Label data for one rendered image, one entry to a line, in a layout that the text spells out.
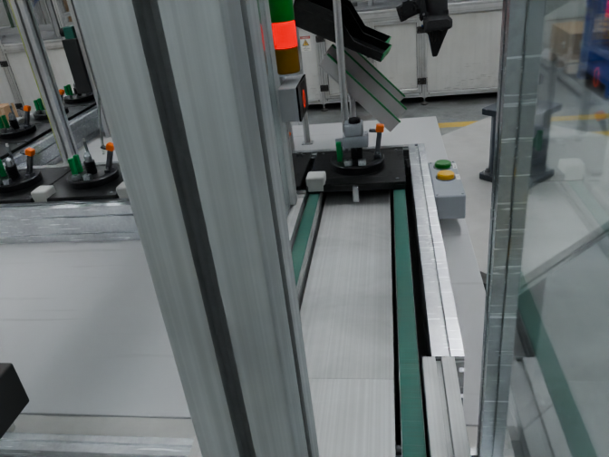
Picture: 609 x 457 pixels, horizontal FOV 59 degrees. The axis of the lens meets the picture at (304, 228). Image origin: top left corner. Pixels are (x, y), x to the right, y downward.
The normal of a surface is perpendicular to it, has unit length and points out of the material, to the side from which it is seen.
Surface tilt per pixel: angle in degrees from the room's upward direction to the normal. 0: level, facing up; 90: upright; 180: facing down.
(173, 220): 90
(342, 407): 0
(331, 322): 0
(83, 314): 0
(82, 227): 90
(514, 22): 90
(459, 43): 90
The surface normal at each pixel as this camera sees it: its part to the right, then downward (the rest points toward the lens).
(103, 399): -0.11, -0.88
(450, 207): -0.13, 0.47
